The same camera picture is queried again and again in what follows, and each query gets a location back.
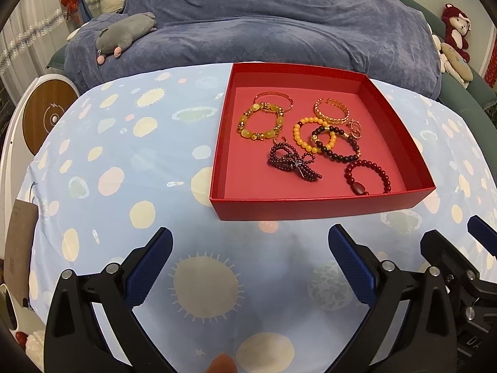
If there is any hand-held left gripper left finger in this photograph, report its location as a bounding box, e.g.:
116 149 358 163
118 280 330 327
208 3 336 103
43 227 174 373

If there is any brown cardboard tag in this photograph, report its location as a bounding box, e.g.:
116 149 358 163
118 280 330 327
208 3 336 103
4 198 39 307

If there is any thin gold bangle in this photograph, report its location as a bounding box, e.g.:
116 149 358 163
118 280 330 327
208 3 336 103
254 92 294 115

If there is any blue velvet blanket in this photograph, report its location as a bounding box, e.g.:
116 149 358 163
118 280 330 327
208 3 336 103
64 0 445 99

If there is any person's left hand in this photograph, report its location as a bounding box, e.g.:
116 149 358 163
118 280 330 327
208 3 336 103
206 353 238 373

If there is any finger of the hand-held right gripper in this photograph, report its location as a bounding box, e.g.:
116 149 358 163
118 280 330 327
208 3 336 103
421 230 467 280
467 215 497 259

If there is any red cardboard box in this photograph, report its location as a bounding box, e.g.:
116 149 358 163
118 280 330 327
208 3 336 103
210 62 437 222

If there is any red and white fluffy item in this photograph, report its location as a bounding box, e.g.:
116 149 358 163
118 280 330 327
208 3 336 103
13 330 46 368

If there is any wide gold chain bangle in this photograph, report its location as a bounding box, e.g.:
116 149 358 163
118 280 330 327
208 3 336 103
314 98 352 126

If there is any white sheer curtain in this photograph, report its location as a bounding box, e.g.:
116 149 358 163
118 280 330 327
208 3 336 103
0 0 74 98

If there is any red bead bracelet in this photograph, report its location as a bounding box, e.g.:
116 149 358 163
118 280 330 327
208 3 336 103
345 159 392 196

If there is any yellow stone bead bracelet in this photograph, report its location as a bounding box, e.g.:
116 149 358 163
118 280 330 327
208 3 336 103
237 102 286 141

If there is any red monkey plush toy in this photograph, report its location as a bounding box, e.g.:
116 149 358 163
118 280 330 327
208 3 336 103
441 3 472 63

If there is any grey mole plush toy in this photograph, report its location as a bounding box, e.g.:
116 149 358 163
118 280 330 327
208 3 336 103
96 12 158 65

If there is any dark brown bead bracelet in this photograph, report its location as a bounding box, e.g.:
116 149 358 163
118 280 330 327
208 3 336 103
311 124 362 163

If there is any orange bead bracelet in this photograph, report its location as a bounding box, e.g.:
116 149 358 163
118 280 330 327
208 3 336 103
293 117 338 154

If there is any purple bead bow ornament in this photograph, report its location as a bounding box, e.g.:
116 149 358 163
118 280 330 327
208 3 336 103
268 137 323 183

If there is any white device with wooden disc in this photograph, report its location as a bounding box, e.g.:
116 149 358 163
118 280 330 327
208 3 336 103
0 76 80 242

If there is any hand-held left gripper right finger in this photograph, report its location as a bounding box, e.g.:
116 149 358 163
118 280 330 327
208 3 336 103
328 223 463 373

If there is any beige round plush toy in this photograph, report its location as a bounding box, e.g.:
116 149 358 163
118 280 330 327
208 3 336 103
440 43 474 88

